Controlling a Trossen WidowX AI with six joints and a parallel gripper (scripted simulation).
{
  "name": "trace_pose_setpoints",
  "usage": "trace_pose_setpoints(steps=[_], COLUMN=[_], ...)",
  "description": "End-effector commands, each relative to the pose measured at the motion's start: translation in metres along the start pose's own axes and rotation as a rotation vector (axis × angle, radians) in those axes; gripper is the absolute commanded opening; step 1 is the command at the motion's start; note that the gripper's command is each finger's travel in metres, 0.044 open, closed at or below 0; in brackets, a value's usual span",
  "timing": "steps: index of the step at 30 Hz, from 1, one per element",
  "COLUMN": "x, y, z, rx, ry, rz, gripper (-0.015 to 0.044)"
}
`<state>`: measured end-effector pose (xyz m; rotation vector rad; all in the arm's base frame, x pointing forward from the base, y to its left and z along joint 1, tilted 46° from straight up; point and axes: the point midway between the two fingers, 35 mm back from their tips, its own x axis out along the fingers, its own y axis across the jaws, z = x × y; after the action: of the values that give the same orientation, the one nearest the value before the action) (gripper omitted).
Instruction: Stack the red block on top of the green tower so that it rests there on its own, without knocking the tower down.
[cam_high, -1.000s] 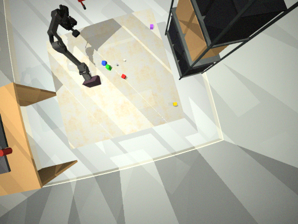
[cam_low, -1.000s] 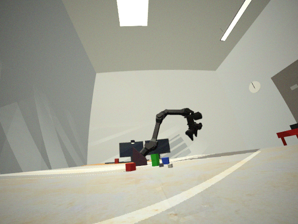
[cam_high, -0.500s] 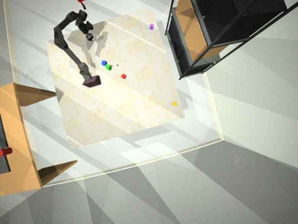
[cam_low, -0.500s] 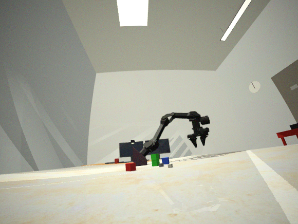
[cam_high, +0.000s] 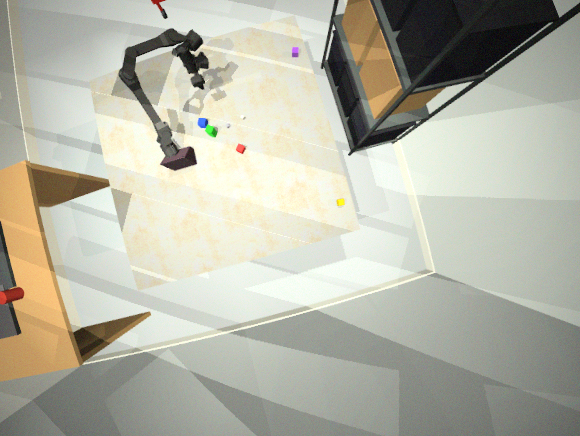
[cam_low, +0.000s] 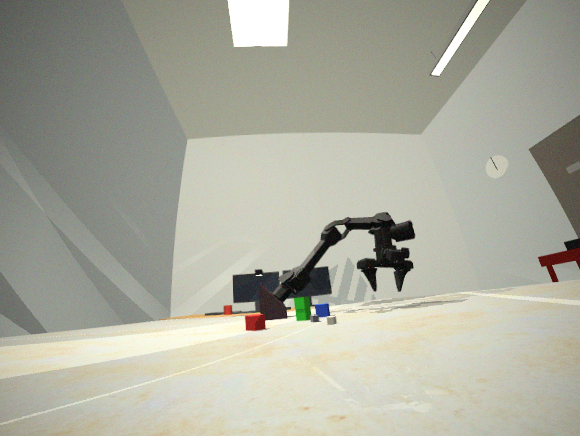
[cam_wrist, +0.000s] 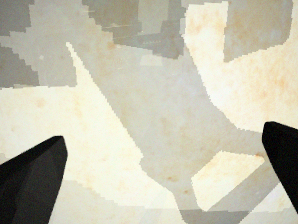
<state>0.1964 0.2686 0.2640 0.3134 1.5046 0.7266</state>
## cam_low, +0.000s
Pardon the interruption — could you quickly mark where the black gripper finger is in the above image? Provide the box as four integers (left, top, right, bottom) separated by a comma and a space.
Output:
394, 269, 411, 292
361, 268, 377, 292

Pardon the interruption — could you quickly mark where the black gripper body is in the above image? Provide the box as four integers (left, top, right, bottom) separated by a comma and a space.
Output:
357, 242, 414, 271

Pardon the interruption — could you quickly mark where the blue block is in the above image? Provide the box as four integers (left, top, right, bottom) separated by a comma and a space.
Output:
315, 303, 330, 318

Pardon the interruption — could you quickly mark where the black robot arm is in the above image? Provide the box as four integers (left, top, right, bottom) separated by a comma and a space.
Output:
270, 212, 415, 303

